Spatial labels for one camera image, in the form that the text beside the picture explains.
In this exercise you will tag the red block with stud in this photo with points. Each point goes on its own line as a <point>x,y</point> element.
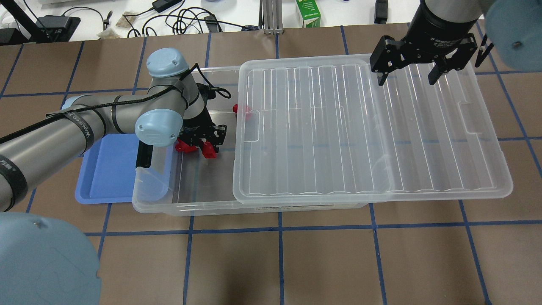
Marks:
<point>208,150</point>

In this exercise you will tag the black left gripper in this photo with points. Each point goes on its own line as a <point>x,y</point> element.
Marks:
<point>197,126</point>

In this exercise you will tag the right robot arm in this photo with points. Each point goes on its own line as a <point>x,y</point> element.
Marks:
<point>449,32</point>

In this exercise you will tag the black power adapter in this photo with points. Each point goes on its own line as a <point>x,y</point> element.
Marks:
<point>162,5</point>

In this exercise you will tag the aluminium frame post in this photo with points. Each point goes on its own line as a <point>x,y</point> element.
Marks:
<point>270,17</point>

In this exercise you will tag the clear plastic box lid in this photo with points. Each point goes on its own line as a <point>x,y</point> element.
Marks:
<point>321,130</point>

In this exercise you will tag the red block upper pair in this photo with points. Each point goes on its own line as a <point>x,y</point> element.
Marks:
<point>181,147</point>

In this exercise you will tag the clear plastic storage box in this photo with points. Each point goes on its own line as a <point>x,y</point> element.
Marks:
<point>188,184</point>

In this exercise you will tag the black box latch handle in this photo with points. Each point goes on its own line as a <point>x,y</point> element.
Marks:
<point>144,155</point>

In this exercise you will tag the green white carton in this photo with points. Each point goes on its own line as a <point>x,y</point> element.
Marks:
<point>308,13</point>

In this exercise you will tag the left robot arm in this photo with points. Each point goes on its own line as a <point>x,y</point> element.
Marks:
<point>47,261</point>

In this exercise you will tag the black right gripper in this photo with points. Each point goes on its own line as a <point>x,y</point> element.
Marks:
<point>438,27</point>

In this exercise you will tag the blue plastic tray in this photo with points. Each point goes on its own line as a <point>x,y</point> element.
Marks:
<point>109,172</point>

